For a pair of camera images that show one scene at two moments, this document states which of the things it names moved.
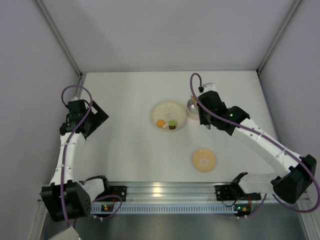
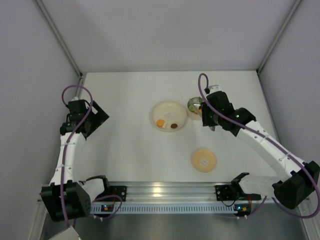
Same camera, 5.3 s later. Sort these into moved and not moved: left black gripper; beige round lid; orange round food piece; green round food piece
Moved: green round food piece
Not moved: beige round lid; left black gripper; orange round food piece
